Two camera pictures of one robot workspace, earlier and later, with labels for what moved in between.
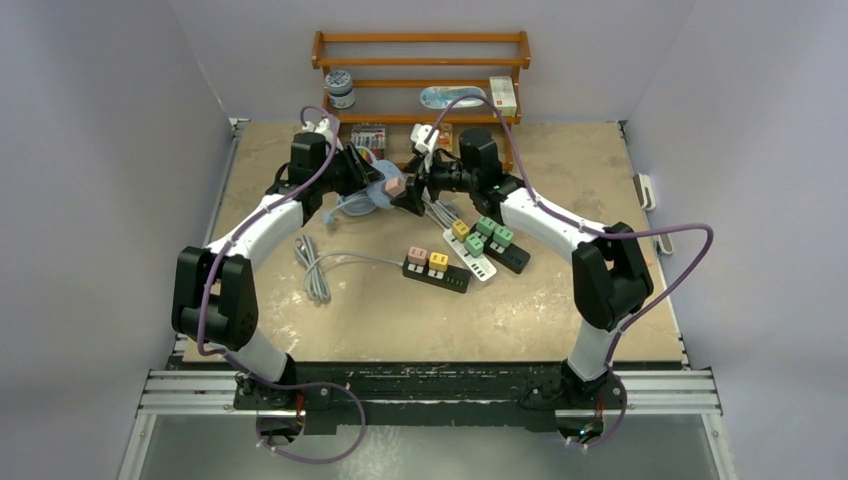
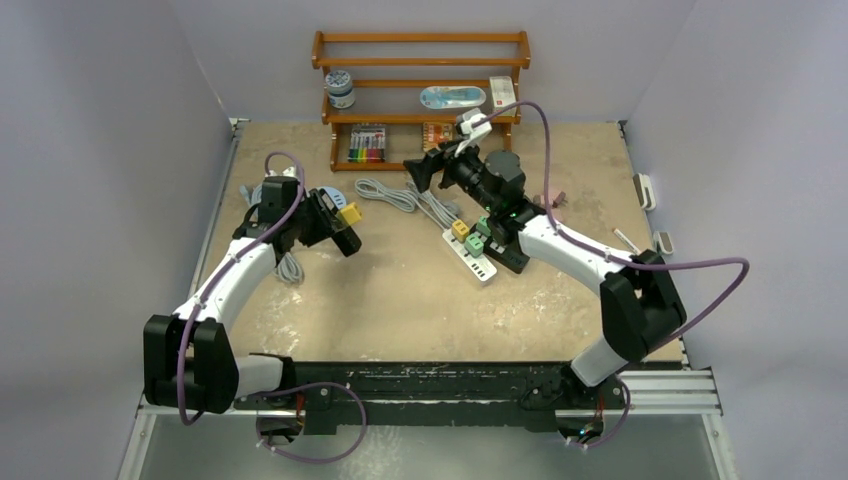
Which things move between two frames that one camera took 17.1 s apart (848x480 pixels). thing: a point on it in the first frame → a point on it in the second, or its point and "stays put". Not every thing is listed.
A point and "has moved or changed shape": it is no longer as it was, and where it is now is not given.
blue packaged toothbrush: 438,97 stays put
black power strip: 511,257 stays put
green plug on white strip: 473,245 stays put
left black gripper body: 343,174 → 313,224
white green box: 503,91 stays put
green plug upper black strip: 485,226 stays put
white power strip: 479,265 stays put
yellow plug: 438,261 has moved or changed shape
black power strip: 452,278 → 347,241
